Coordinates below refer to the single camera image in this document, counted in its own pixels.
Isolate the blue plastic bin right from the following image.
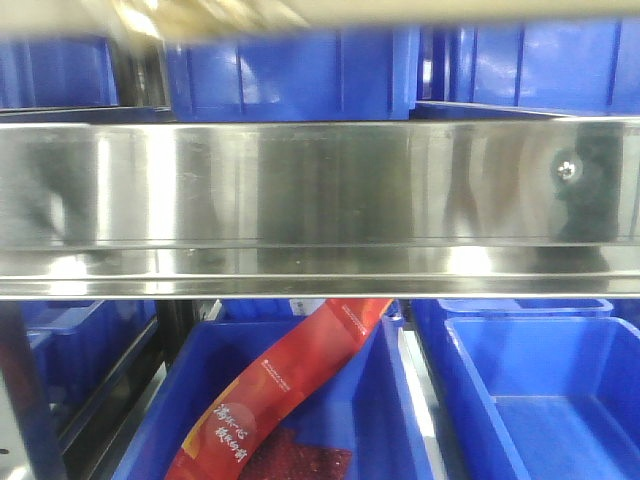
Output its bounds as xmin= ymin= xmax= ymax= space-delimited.
xmin=417 ymin=17 xmax=639 ymax=116

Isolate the blue plastic bin centre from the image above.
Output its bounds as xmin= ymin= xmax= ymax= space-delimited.
xmin=167 ymin=26 xmax=420 ymax=122

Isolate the blue plastic bin left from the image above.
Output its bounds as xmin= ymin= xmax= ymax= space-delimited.
xmin=1 ymin=37 xmax=119 ymax=109

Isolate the blue bin lower centre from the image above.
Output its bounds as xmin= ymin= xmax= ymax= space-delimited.
xmin=112 ymin=313 xmax=437 ymax=480

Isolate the blue plastic bin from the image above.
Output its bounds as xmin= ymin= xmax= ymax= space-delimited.
xmin=167 ymin=26 xmax=420 ymax=122
xmin=1 ymin=37 xmax=119 ymax=109
xmin=417 ymin=17 xmax=639 ymax=116

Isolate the blue bin lower right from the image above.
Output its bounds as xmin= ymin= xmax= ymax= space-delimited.
xmin=411 ymin=299 xmax=639 ymax=479

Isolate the blue bin lower left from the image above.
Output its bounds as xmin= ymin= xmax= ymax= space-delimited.
xmin=21 ymin=298 xmax=159 ymax=431

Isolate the red printed snack bag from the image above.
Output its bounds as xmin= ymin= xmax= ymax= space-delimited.
xmin=165 ymin=298 xmax=392 ymax=479

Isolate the stainless steel shelf front rail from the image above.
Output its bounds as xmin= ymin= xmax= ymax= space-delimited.
xmin=1 ymin=117 xmax=639 ymax=299

